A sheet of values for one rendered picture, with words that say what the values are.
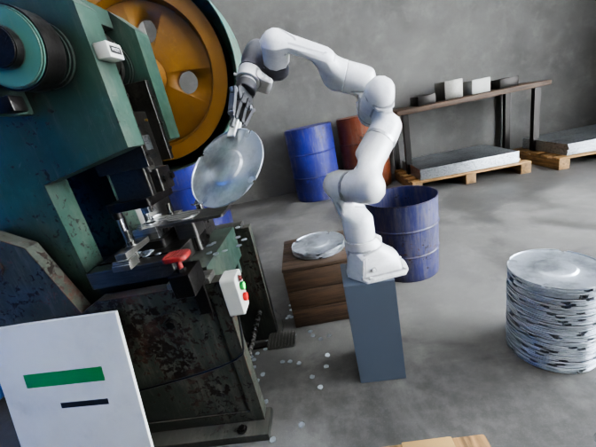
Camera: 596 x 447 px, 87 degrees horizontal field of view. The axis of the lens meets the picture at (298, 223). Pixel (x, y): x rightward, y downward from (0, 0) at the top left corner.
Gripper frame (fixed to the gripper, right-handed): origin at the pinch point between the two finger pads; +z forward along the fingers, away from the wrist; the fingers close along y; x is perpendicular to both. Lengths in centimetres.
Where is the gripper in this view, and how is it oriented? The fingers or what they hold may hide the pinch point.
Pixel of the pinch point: (234, 129)
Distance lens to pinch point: 113.6
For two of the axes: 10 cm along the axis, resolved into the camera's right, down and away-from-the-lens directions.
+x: 8.8, -0.3, -4.8
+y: -4.5, -3.7, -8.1
